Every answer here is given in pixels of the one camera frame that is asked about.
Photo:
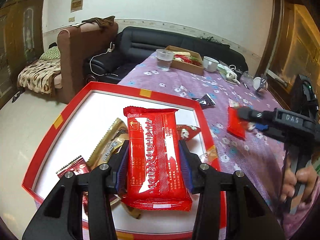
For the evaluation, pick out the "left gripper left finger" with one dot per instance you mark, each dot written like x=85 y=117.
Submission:
x=60 y=214

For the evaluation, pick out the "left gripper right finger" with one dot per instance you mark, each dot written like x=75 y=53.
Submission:
x=247 y=214

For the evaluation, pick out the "red gold square packet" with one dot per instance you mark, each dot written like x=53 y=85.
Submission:
x=236 y=126

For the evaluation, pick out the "long red snack packet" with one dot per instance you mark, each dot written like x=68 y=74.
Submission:
x=154 y=179

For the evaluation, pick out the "red floral snack packet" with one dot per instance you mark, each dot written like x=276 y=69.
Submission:
x=187 y=132

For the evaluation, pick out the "dark purple snack packet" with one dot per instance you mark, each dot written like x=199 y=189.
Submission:
x=205 y=102

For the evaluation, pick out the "pink sleeve forearm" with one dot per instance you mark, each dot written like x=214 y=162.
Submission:
x=292 y=224

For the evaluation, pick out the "right hand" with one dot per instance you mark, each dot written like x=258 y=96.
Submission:
x=306 y=176

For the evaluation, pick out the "purple floral tablecloth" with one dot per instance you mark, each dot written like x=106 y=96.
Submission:
x=258 y=156

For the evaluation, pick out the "white plastic jar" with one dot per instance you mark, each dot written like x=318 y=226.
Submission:
x=260 y=83

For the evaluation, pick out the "clear glass bowl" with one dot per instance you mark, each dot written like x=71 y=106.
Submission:
x=247 y=79

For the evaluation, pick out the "crumpled white tissue pile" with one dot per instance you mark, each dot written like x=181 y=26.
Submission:
x=228 y=74

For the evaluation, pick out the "red snack tray box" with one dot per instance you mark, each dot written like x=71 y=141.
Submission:
x=79 y=128

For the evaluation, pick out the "gold snack packet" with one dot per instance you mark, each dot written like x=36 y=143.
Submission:
x=112 y=150

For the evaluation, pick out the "white ceramic mug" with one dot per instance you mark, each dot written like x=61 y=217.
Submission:
x=210 y=64

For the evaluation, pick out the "brown cardboard snack box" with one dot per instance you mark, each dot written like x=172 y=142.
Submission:
x=186 y=60

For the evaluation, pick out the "patterned blanket bed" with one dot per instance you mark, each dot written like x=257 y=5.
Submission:
x=39 y=76

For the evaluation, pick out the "green pillow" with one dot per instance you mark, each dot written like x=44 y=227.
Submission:
x=51 y=54

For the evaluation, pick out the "brown armchair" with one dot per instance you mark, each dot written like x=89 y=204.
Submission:
x=75 y=44

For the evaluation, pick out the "wooden glass cabinet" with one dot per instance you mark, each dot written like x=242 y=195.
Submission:
x=21 y=41

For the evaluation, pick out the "black leather sofa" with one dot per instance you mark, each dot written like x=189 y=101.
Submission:
x=133 y=45

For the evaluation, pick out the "dark clothes on armchair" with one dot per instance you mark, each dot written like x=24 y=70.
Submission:
x=103 y=23

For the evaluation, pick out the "small wall plaque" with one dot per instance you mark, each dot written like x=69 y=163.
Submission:
x=76 y=5

